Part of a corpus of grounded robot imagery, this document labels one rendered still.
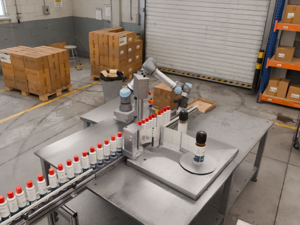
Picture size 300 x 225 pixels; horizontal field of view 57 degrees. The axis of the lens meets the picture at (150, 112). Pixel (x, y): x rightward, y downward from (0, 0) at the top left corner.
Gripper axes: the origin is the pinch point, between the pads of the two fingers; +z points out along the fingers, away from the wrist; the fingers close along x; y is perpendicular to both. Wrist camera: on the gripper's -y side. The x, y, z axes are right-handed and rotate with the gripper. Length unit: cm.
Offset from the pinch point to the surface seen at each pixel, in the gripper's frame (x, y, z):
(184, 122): -38.3, 31.2, 6.9
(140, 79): -80, -3, -16
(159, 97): 5.2, -32.2, -11.5
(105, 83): 113, -224, -12
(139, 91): -75, -3, -6
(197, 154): -59, 61, 27
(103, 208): -52, -14, 113
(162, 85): 7.5, -34.2, -25.7
